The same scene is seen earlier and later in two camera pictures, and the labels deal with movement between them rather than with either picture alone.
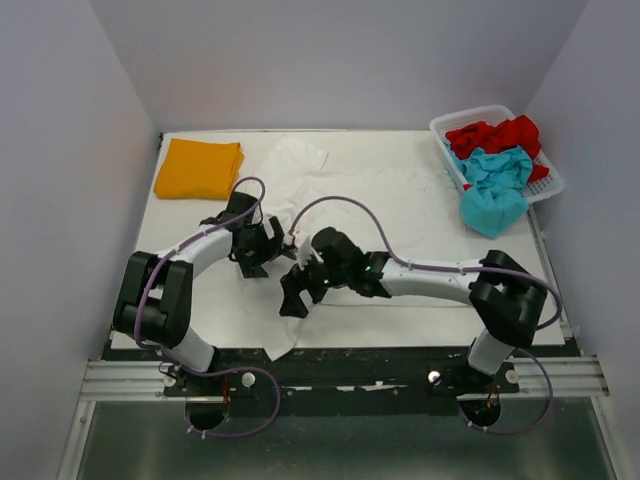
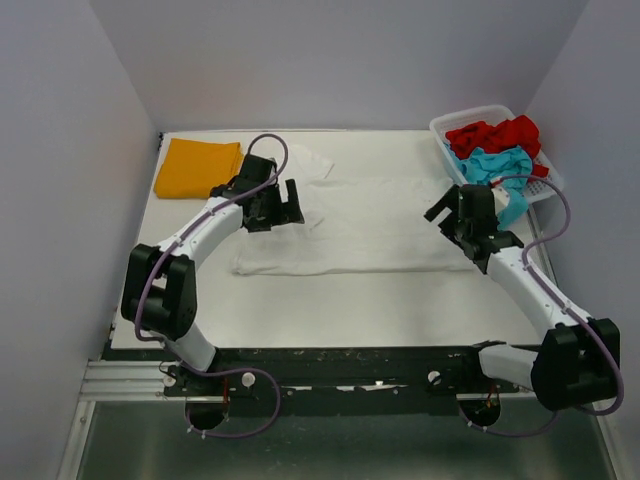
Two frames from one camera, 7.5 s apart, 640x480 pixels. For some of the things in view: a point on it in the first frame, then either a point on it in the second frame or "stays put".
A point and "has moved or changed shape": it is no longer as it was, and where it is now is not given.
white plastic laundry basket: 540,189 stays put
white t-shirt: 353,228 has moved or changed shape
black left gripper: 252,263 to 288,211
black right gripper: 294,282 to 451,200
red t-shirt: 520,132 stays put
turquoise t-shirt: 498,178 stays put
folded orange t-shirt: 199,170 stays put
